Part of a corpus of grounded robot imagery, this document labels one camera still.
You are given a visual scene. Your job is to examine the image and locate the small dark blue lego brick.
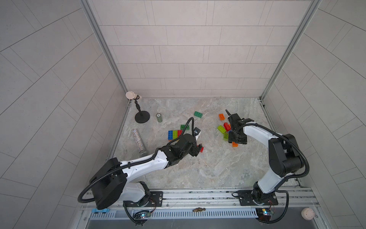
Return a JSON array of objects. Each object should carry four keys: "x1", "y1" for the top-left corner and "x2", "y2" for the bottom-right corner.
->
[{"x1": 168, "y1": 130, "x2": 173, "y2": 141}]

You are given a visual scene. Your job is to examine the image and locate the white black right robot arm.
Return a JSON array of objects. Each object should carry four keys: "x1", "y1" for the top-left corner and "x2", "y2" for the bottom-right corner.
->
[{"x1": 226, "y1": 111, "x2": 310, "y2": 204}]

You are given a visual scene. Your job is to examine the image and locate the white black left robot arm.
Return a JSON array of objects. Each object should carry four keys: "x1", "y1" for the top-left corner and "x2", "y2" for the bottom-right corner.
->
[{"x1": 77, "y1": 128, "x2": 203, "y2": 210}]

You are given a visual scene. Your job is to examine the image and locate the small lime green lego brick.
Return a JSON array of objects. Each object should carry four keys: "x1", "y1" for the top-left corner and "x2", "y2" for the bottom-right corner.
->
[{"x1": 223, "y1": 133, "x2": 229, "y2": 141}]

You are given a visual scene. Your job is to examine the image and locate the dark green lego brick near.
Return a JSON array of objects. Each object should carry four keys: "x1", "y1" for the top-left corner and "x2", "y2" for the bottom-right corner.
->
[{"x1": 180, "y1": 125, "x2": 190, "y2": 130}]

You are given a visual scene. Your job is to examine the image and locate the dark green lego brick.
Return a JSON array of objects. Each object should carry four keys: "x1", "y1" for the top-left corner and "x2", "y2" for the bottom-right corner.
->
[
  {"x1": 193, "y1": 111, "x2": 203, "y2": 118},
  {"x1": 180, "y1": 125, "x2": 190, "y2": 130}
]

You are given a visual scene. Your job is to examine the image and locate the dark green lego brick far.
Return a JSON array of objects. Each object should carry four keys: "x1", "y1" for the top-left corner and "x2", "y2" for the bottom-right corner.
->
[{"x1": 193, "y1": 111, "x2": 203, "y2": 118}]

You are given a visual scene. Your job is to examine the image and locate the glitter silver microphone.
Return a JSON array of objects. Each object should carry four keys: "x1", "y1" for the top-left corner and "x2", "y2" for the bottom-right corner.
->
[{"x1": 132, "y1": 129, "x2": 149, "y2": 157}]

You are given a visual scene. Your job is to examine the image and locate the green camouflage can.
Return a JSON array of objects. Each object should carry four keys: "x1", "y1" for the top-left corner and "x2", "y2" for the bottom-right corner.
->
[{"x1": 156, "y1": 113, "x2": 163, "y2": 123}]

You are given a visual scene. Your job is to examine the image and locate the black microphone stand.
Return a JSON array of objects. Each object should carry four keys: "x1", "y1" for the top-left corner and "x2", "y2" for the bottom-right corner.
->
[{"x1": 126, "y1": 91, "x2": 150, "y2": 124}]

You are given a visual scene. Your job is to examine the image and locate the brass fitting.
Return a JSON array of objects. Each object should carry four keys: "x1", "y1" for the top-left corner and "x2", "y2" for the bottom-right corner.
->
[{"x1": 193, "y1": 208, "x2": 206, "y2": 212}]

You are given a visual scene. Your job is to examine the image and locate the left circuit board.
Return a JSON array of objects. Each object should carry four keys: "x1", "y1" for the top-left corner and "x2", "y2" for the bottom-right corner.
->
[{"x1": 133, "y1": 210, "x2": 152, "y2": 220}]

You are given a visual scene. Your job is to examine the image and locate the circuit board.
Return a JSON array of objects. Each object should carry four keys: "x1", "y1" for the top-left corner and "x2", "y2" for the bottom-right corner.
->
[
  {"x1": 133, "y1": 210, "x2": 152, "y2": 220},
  {"x1": 255, "y1": 208, "x2": 274, "y2": 222}
]

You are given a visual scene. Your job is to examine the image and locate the right circuit board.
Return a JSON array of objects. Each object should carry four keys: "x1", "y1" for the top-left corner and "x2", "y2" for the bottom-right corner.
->
[{"x1": 255, "y1": 208, "x2": 274, "y2": 222}]

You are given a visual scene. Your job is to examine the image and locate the light blue clip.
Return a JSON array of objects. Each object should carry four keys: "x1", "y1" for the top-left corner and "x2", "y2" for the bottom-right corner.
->
[{"x1": 91, "y1": 209, "x2": 110, "y2": 214}]

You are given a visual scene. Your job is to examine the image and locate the beige round knob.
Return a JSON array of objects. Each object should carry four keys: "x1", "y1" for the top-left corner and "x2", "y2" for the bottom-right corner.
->
[{"x1": 301, "y1": 208, "x2": 315, "y2": 221}]

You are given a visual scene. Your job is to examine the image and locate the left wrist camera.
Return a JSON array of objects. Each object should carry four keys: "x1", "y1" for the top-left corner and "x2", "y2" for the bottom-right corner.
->
[{"x1": 193, "y1": 127, "x2": 201, "y2": 136}]

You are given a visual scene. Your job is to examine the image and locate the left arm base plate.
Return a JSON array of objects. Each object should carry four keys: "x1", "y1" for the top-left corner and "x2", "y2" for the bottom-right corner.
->
[{"x1": 125, "y1": 191, "x2": 164, "y2": 208}]

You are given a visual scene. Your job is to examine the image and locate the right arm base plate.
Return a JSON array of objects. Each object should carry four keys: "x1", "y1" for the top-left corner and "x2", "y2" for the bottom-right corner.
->
[{"x1": 232, "y1": 190, "x2": 278, "y2": 206}]

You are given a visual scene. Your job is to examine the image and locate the metal corner frame post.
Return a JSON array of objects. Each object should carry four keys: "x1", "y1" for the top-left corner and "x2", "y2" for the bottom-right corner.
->
[{"x1": 259, "y1": 0, "x2": 322, "y2": 101}]

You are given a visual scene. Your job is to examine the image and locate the left metal corner post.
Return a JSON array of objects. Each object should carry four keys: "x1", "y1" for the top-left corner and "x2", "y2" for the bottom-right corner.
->
[{"x1": 80, "y1": 0, "x2": 127, "y2": 93}]

